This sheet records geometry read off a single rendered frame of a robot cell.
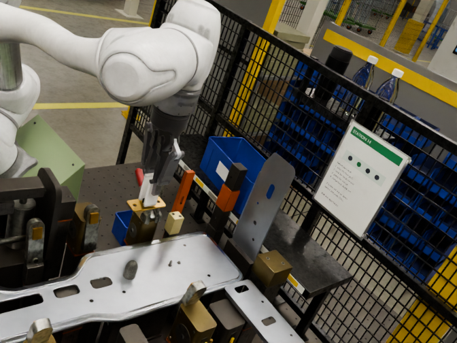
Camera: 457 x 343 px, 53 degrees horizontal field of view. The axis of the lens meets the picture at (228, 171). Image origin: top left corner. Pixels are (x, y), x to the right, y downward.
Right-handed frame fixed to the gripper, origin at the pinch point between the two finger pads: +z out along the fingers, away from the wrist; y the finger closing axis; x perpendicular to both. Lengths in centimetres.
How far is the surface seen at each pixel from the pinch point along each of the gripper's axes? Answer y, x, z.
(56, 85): -335, 106, 135
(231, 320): 18.8, 22.1, 32.0
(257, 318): 22.1, 27.8, 30.2
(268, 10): -157, 170, -8
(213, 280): 6.4, 23.9, 30.1
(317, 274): 17, 56, 28
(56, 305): 1.4, -17.9, 28.7
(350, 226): 13, 70, 16
